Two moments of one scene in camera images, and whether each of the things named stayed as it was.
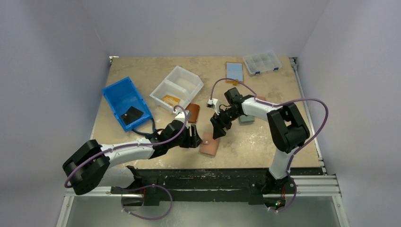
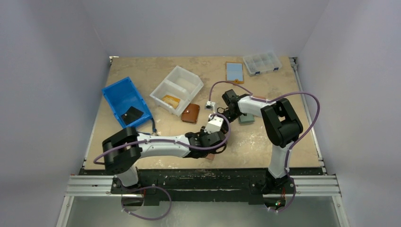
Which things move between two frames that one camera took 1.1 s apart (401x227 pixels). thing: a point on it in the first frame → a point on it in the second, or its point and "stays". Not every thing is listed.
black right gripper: [222, 118] stays
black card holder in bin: [131, 114] stays
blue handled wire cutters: [142, 134] stays
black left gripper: [191, 137] → [217, 139]
